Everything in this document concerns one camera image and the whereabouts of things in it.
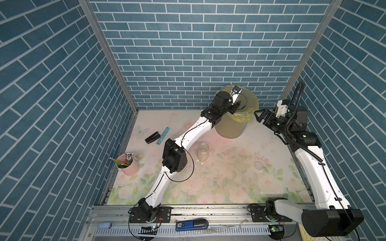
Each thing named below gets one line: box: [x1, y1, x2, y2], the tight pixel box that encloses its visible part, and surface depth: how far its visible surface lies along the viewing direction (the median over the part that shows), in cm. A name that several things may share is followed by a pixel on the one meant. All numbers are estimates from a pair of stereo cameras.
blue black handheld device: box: [175, 218, 210, 232], surface depth 69 cm
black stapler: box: [144, 131, 161, 145], surface depth 104 cm
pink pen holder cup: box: [115, 153, 141, 177], surface depth 83 cm
